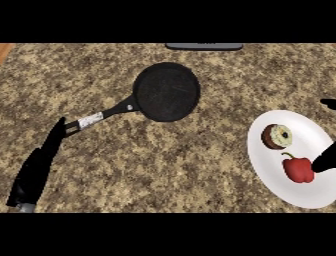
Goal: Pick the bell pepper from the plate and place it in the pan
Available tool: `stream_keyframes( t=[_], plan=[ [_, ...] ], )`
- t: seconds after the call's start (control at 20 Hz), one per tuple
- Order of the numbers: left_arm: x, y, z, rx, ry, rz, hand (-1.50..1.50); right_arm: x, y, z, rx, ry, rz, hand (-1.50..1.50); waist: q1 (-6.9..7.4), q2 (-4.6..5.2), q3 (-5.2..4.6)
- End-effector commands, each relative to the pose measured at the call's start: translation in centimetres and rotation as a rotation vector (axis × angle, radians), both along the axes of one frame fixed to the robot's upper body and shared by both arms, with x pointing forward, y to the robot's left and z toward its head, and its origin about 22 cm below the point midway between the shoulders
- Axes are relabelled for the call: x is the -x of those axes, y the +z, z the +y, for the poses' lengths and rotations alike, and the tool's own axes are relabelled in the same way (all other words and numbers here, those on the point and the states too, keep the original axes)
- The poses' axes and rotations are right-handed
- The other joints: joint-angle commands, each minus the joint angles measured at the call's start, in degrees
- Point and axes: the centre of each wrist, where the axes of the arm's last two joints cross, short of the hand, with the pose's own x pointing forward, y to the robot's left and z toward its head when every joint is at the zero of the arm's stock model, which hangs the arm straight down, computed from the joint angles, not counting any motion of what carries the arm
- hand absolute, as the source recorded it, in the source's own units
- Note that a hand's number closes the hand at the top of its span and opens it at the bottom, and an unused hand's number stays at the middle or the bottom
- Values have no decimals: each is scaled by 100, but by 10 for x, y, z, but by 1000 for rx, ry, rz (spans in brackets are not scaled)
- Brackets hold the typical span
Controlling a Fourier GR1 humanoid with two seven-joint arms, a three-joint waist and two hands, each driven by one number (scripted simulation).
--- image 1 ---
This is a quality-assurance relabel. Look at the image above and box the red bell pepper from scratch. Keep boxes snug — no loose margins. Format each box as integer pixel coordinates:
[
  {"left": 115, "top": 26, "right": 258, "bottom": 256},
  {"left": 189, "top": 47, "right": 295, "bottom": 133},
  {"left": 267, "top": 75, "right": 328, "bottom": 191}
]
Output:
[{"left": 280, "top": 151, "right": 317, "bottom": 184}]

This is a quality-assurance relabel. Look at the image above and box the brown frosted donut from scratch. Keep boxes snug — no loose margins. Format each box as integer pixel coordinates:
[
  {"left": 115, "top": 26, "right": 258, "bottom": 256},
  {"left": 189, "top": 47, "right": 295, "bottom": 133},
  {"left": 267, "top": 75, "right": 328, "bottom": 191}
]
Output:
[{"left": 260, "top": 123, "right": 294, "bottom": 151}]

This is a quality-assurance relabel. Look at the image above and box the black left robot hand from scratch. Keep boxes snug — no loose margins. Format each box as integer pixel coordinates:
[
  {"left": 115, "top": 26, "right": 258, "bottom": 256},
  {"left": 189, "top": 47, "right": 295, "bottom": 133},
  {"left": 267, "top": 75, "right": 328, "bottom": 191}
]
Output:
[{"left": 6, "top": 116, "right": 68, "bottom": 208}]

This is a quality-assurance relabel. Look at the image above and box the black frying pan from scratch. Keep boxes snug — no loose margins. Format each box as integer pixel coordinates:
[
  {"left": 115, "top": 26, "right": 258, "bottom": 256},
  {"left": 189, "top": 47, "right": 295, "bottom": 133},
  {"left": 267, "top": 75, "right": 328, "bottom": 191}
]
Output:
[{"left": 62, "top": 61, "right": 202, "bottom": 138}]

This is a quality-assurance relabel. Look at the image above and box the white plate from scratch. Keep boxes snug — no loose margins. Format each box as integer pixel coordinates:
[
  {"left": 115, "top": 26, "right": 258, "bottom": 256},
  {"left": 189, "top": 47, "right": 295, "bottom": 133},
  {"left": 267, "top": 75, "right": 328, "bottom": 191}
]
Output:
[{"left": 246, "top": 109, "right": 336, "bottom": 210}]

